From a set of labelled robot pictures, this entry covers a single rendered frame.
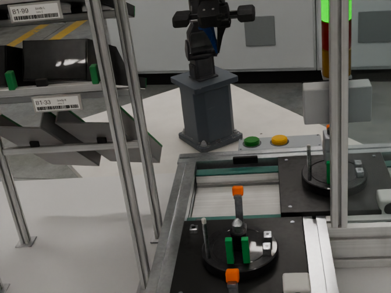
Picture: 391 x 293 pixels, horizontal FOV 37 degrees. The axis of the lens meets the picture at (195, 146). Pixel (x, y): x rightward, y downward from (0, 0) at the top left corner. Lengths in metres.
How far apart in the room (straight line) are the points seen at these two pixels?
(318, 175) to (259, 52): 3.17
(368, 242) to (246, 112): 0.85
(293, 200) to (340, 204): 0.12
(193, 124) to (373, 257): 0.71
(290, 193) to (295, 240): 0.17
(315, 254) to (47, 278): 0.58
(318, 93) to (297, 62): 3.34
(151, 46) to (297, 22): 1.13
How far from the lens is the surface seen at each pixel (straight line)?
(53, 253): 1.40
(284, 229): 1.16
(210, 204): 1.35
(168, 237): 1.19
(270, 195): 1.37
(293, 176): 1.33
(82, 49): 1.06
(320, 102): 1.08
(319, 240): 1.16
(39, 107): 1.06
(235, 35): 4.40
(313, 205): 1.23
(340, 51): 1.03
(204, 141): 1.70
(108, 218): 1.47
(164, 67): 4.63
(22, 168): 3.81
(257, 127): 1.82
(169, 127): 1.89
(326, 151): 1.25
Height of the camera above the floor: 1.64
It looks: 27 degrees down
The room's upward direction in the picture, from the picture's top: 7 degrees counter-clockwise
